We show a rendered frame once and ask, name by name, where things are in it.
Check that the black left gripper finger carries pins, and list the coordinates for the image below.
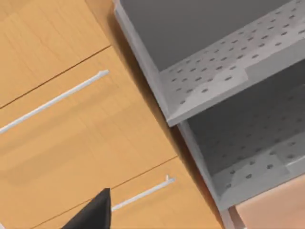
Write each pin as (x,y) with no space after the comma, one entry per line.
(98,212)

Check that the wooden cupboard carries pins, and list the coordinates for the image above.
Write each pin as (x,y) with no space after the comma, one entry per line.
(133,100)

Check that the grey pierced shelf board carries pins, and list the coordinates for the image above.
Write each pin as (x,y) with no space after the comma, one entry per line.
(257,176)
(214,83)

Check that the pale wooden drawer front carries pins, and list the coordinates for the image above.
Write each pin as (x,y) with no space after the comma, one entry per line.
(276,207)

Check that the grey pierced shelf unit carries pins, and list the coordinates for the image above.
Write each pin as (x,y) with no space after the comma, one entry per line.
(190,35)

